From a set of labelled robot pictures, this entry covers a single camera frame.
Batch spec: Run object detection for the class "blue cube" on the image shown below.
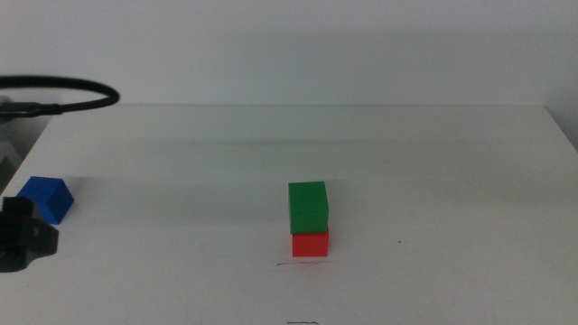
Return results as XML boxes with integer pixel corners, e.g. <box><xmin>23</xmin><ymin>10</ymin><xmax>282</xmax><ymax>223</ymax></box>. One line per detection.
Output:
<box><xmin>16</xmin><ymin>176</ymin><xmax>75</xmax><ymax>226</ymax></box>

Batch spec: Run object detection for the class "green cube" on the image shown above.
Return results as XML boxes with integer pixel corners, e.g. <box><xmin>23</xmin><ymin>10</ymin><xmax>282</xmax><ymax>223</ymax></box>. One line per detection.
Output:
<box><xmin>287</xmin><ymin>181</ymin><xmax>330</xmax><ymax>235</ymax></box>

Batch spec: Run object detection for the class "red cube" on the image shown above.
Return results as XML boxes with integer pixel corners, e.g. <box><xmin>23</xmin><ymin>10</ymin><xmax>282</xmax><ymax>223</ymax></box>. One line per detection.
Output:
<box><xmin>291</xmin><ymin>228</ymin><xmax>330</xmax><ymax>258</ymax></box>

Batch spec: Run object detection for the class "black camera cable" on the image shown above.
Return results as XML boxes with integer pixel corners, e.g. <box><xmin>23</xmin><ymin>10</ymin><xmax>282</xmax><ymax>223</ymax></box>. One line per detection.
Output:
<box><xmin>0</xmin><ymin>75</ymin><xmax>121</xmax><ymax>119</ymax></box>

